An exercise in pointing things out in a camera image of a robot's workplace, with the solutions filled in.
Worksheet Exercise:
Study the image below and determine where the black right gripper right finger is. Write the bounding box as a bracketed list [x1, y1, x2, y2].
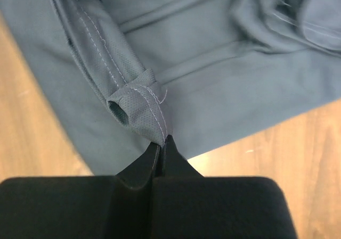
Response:
[151, 136, 297, 238]

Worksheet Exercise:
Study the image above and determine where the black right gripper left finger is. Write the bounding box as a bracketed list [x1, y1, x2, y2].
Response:
[1, 143, 160, 238]

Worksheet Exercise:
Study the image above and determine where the grey t shirt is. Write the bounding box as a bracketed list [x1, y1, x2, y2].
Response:
[1, 0, 340, 175]

